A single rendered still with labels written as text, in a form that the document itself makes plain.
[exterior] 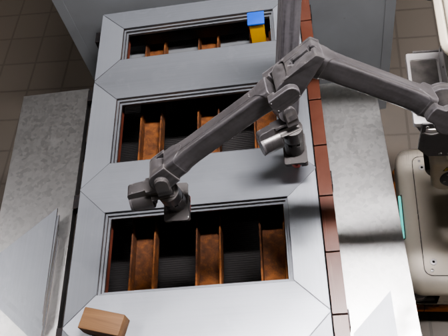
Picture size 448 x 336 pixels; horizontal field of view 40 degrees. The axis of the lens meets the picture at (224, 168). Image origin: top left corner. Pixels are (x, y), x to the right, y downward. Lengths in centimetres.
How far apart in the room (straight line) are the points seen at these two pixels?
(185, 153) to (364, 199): 76
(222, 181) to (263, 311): 43
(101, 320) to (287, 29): 91
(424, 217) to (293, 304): 90
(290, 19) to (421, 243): 111
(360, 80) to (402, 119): 166
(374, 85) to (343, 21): 120
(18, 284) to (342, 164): 109
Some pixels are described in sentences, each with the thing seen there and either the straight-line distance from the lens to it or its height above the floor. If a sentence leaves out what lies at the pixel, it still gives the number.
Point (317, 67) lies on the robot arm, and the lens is 129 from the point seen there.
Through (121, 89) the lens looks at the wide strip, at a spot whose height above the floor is 84.
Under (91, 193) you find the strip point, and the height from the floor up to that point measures 84.
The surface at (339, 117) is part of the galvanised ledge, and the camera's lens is 216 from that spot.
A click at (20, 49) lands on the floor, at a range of 382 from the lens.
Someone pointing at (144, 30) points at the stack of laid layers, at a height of 83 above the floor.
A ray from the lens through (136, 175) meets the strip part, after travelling 195.
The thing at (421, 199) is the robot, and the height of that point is 28.
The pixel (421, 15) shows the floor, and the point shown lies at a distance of 345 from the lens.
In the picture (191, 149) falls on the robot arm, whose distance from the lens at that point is 140.
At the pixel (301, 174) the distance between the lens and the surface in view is 184.
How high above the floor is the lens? 242
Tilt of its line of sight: 57 degrees down
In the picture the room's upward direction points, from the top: 17 degrees counter-clockwise
